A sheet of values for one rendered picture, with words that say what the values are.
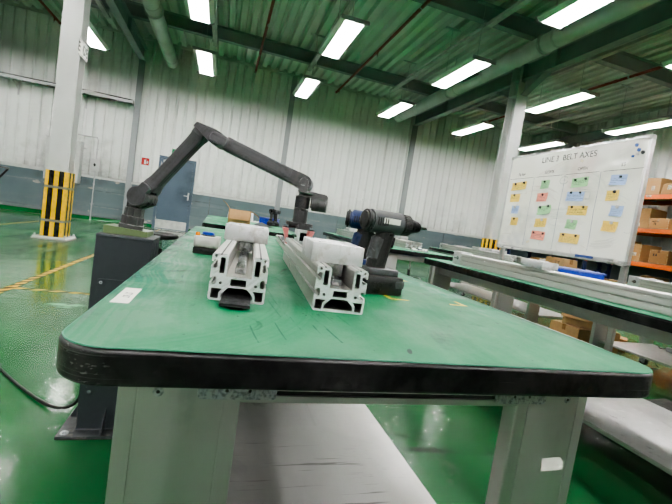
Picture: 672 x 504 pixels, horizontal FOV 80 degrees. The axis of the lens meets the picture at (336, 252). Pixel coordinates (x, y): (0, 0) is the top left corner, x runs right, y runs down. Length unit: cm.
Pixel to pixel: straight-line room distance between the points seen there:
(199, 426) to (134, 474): 10
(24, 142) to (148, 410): 1307
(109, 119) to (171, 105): 168
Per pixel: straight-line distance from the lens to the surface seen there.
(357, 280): 78
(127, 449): 65
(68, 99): 794
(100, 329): 56
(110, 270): 173
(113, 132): 1304
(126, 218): 176
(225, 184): 1256
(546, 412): 87
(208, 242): 138
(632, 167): 388
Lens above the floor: 95
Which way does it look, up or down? 4 degrees down
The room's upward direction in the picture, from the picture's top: 9 degrees clockwise
